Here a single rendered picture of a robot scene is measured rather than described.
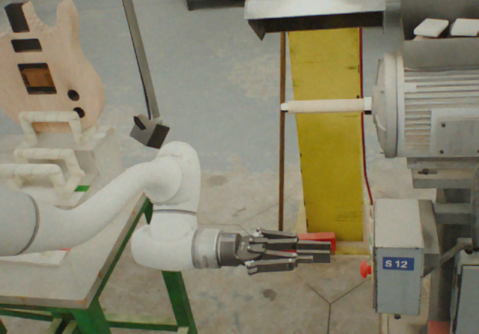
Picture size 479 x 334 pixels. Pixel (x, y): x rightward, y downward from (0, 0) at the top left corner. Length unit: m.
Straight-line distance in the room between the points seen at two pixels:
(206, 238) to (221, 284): 1.48
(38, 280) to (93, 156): 0.39
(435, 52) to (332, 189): 1.46
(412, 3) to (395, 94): 0.23
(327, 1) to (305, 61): 1.06
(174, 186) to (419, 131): 0.55
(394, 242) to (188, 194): 0.45
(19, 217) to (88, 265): 0.71
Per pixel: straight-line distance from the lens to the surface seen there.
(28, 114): 1.77
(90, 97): 1.66
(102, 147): 1.74
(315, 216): 2.71
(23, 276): 1.60
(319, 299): 2.57
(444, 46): 1.23
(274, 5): 1.25
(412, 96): 1.26
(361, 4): 1.23
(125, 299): 2.77
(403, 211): 1.24
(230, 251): 1.21
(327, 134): 2.43
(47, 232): 0.91
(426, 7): 1.35
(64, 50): 1.62
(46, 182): 1.77
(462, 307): 1.51
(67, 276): 1.54
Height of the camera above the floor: 1.90
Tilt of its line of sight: 33 degrees down
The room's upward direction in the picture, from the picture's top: 9 degrees counter-clockwise
